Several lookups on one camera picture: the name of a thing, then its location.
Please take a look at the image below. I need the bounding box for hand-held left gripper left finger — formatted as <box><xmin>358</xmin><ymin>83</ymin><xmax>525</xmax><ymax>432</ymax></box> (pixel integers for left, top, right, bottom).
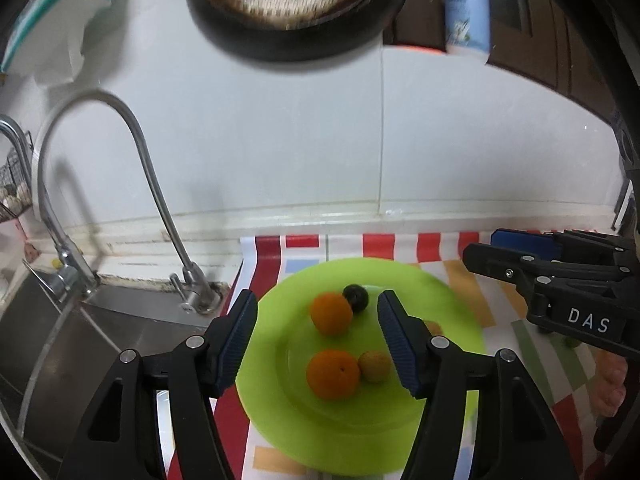
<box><xmin>55</xmin><ymin>289</ymin><xmax>259</xmax><ymax>480</ymax></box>

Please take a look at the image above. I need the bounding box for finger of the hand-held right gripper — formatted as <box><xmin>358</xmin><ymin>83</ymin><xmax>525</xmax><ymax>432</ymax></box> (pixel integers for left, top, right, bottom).
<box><xmin>491</xmin><ymin>228</ymin><xmax>563</xmax><ymax>262</ymax></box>
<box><xmin>461</xmin><ymin>242</ymin><xmax>553</xmax><ymax>313</ymax></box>

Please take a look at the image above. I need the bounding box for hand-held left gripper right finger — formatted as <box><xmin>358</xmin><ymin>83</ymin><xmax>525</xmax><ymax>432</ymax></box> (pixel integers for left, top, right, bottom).
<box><xmin>377</xmin><ymin>290</ymin><xmax>571</xmax><ymax>480</ymax></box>

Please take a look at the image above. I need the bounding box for yellowish round fruit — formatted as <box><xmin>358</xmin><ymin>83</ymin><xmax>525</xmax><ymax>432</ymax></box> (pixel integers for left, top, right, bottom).
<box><xmin>357</xmin><ymin>351</ymin><xmax>392</xmax><ymax>384</ymax></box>

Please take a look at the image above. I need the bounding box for dark purple plum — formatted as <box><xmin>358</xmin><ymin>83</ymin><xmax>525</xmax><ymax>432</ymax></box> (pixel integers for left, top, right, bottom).
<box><xmin>343</xmin><ymin>284</ymin><xmax>370</xmax><ymax>313</ymax></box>

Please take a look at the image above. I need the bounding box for green plate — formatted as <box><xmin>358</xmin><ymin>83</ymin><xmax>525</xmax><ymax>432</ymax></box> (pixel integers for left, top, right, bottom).
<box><xmin>235</xmin><ymin>258</ymin><xmax>487</xmax><ymax>472</ymax></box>

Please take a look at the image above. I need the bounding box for person's right hand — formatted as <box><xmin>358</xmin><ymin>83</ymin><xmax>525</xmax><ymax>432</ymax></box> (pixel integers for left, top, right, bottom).
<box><xmin>595</xmin><ymin>349</ymin><xmax>629</xmax><ymax>417</ymax></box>

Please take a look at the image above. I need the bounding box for striped colourful tablecloth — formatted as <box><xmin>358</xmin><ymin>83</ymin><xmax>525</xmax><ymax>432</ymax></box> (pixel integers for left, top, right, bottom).
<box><xmin>165</xmin><ymin>231</ymin><xmax>628</xmax><ymax>480</ymax></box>

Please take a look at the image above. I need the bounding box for stainless steel sink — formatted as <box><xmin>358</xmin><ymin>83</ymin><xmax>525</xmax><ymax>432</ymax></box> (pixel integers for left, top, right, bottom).
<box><xmin>0</xmin><ymin>260</ymin><xmax>216</xmax><ymax>468</ymax></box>

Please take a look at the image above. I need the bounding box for slim gooseneck faucet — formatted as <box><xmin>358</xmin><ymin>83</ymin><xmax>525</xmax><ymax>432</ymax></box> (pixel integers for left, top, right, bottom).
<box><xmin>37</xmin><ymin>88</ymin><xmax>222</xmax><ymax>317</ymax></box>

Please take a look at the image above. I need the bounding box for large chrome faucet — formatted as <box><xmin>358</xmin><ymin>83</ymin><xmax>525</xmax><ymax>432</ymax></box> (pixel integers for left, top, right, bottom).
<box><xmin>0</xmin><ymin>115</ymin><xmax>99</xmax><ymax>304</ymax></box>

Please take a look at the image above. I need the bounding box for blue white pump bottle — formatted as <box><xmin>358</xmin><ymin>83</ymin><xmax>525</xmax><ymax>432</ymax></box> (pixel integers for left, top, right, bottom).
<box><xmin>442</xmin><ymin>0</ymin><xmax>492</xmax><ymax>65</ymax></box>

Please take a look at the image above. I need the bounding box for black frying pan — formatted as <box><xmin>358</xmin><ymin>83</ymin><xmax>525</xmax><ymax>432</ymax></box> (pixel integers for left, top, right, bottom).
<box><xmin>185</xmin><ymin>0</ymin><xmax>410</xmax><ymax>64</ymax></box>

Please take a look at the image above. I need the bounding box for green white paper box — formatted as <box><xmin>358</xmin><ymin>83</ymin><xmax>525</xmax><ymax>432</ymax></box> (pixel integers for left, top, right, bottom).
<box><xmin>0</xmin><ymin>0</ymin><xmax>137</xmax><ymax>75</ymax></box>

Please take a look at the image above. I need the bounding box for dark brown window frame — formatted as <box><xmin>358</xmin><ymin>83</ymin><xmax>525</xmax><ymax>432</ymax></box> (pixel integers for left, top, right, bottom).
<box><xmin>380</xmin><ymin>0</ymin><xmax>618</xmax><ymax>126</ymax></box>

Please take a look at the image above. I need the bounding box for black wire basket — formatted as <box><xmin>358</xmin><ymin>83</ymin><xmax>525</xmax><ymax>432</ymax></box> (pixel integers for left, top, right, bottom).
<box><xmin>0</xmin><ymin>130</ymin><xmax>37</xmax><ymax>224</ymax></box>

